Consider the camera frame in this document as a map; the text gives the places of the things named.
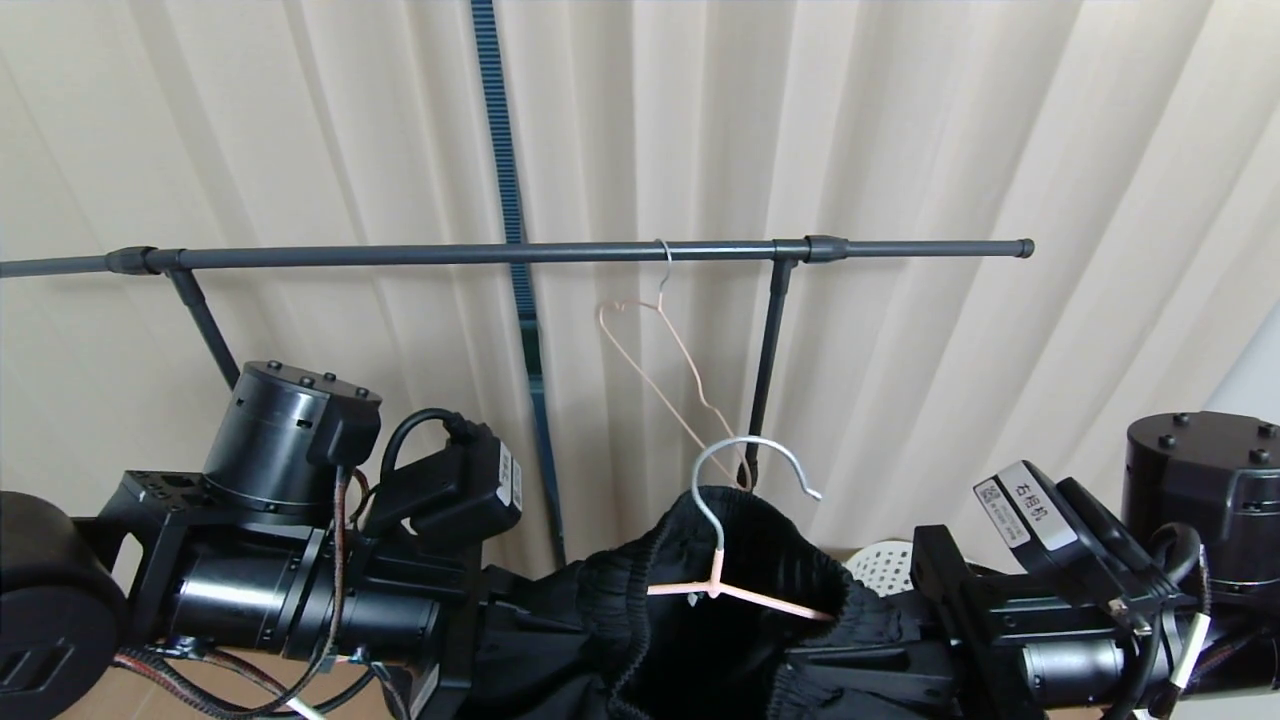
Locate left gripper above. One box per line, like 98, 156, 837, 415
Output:
170, 545, 491, 720

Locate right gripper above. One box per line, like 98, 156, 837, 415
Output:
787, 525, 1171, 720

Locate pink clothes hanger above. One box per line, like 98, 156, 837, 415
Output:
600, 240, 753, 491
648, 437, 836, 623

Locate black shorts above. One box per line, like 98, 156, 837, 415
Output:
455, 487, 961, 720

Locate white laundry basket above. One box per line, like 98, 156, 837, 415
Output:
845, 540, 916, 598

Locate black clothes rack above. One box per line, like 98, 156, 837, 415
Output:
0, 237, 1036, 491

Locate window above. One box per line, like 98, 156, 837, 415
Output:
470, 0, 569, 566

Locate black cable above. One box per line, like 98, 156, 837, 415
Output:
1100, 520, 1216, 720
380, 407, 481, 501

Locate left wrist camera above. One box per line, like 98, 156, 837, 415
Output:
362, 425, 526, 549

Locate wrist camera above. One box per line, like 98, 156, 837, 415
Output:
362, 425, 526, 549
973, 460, 1201, 641

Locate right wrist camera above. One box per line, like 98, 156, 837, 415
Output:
973, 460, 1201, 641

